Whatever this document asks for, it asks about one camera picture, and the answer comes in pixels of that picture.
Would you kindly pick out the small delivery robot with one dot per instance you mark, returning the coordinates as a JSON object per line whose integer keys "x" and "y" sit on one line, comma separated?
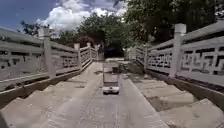
{"x": 110, "y": 89}

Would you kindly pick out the white stone railing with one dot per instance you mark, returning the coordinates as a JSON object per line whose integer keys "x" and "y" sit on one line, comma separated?
{"x": 177, "y": 50}
{"x": 47, "y": 53}

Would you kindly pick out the grey concrete path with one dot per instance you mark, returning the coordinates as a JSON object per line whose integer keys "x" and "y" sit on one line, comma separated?
{"x": 100, "y": 113}

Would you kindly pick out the group of green trees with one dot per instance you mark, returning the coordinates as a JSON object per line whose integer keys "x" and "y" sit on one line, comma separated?
{"x": 110, "y": 28}

